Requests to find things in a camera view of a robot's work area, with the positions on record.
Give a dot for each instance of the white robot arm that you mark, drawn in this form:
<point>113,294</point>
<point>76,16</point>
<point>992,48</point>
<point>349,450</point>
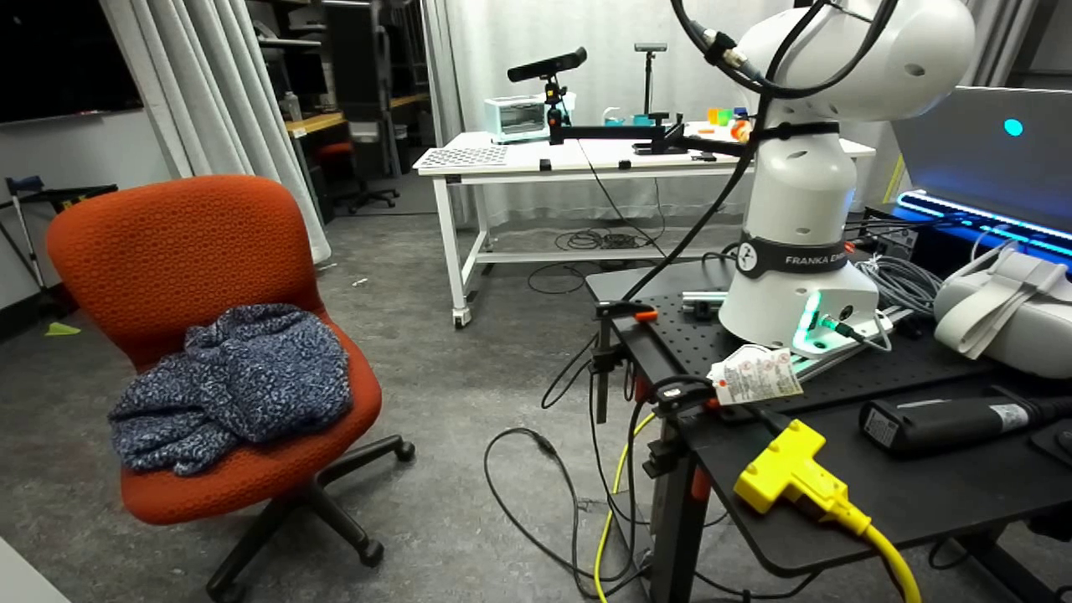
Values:
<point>800,178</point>

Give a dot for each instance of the white metal table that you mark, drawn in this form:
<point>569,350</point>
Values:
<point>624,170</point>

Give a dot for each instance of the white keyboard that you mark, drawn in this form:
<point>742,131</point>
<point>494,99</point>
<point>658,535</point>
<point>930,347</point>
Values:
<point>464,158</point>

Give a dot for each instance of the white toy microwave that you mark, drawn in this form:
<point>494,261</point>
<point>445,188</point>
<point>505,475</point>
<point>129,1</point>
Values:
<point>514,118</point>

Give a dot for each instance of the white crumpled label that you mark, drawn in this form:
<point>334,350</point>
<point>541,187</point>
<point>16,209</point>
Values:
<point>754,373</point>

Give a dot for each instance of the teal clamp stand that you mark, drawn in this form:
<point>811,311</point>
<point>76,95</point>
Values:
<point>652,77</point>

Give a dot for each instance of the colourful toy blocks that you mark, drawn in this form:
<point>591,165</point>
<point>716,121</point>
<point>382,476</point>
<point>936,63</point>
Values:
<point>726,118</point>

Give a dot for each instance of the white curtain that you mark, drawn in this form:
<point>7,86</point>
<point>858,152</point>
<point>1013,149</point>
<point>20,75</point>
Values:
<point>605,28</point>
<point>213,103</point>

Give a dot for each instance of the yellow power splitter plug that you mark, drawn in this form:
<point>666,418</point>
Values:
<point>789,470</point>

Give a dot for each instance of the dark storage shelf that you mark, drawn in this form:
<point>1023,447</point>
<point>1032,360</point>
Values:
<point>357,54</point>

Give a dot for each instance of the blue knit sweater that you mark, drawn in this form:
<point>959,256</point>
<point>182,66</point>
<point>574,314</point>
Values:
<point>237,380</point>

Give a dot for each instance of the orange office chair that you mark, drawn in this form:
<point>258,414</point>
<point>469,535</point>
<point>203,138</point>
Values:
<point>178,246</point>

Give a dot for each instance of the black power adapter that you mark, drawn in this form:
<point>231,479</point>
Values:
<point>939,425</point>

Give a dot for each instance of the black robot table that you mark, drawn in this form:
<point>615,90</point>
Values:
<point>948,479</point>

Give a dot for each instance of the grey laptop with blue light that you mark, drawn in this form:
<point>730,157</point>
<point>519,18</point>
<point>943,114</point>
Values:
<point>983,170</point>

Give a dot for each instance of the grey VR headset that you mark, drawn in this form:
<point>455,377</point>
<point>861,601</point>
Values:
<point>1007,322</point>

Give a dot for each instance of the yellow green floor scrap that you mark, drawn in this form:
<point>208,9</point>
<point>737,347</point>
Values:
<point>60,330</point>

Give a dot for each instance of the black folding stand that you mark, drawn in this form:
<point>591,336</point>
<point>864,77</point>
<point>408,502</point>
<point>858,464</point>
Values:
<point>68,194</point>

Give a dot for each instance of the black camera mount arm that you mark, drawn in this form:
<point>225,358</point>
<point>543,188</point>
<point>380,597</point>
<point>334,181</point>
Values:
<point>615,131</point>

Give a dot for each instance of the black stereo camera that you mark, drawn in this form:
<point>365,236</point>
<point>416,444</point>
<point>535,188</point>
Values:
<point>546,66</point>

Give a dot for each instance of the black wall screen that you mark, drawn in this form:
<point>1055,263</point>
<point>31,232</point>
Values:
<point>68,54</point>

